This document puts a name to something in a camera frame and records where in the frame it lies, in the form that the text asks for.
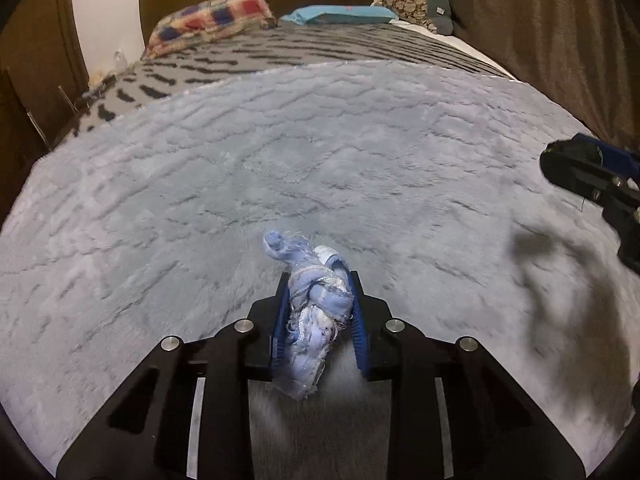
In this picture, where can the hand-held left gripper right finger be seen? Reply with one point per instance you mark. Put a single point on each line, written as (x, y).
(359, 332)

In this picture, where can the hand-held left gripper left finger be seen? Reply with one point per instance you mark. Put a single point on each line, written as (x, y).
(278, 340)

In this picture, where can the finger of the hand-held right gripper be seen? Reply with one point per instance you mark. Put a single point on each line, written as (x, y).
(617, 157)
(570, 170)

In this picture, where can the blue frayed cloth scrap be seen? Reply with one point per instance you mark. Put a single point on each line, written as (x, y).
(315, 305)

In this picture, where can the white bed sheet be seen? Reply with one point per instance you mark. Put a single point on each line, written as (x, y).
(475, 52)

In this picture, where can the brown curtain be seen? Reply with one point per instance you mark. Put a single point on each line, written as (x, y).
(525, 20)

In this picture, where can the grey fluffy blanket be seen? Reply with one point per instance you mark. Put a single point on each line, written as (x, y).
(250, 185)

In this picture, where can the dark grey cushion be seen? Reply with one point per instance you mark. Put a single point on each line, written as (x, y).
(441, 7)

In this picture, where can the wood slice print pillow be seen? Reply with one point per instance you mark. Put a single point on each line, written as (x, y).
(407, 2)

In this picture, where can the light blue pillow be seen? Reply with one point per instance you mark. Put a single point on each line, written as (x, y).
(335, 14)

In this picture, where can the grey striped bedspread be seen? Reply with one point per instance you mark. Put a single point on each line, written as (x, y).
(300, 45)

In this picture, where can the red blue checkered pillow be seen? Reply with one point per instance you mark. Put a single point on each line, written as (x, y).
(210, 20)

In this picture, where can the dark wooden wardrobe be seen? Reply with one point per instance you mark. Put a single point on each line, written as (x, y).
(30, 35)

